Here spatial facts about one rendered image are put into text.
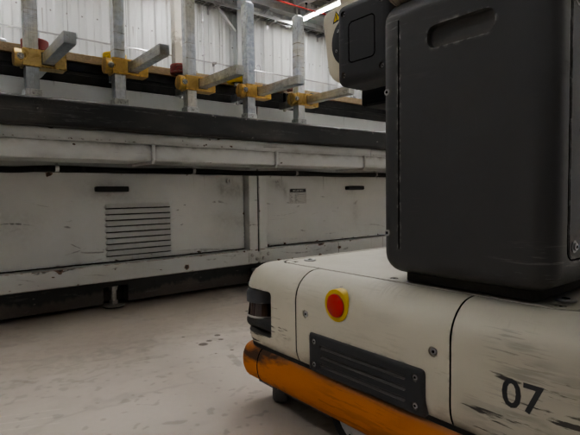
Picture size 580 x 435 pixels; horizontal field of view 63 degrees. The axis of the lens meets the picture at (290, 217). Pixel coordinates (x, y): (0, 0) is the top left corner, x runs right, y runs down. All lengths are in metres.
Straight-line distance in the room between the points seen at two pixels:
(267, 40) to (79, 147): 9.82
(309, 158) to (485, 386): 1.57
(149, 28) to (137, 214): 8.19
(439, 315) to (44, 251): 1.45
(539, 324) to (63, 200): 1.56
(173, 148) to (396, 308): 1.20
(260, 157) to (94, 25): 7.84
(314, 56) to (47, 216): 10.65
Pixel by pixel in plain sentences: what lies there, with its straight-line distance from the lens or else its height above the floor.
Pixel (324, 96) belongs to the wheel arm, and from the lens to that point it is 1.97.
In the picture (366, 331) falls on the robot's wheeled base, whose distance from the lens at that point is 0.72.
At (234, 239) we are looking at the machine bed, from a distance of 2.11.
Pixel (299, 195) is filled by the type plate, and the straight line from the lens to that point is 2.31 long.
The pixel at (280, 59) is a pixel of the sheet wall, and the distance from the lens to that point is 11.41.
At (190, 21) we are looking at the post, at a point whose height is 1.02.
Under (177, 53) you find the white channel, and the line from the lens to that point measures 2.88.
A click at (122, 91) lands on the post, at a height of 0.75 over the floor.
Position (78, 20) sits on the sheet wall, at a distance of 9.49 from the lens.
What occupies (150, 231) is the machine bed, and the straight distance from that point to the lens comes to 1.93.
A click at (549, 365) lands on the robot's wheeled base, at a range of 0.58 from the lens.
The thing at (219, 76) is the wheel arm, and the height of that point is 0.80.
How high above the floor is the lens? 0.42
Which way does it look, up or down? 3 degrees down
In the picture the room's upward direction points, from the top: 1 degrees counter-clockwise
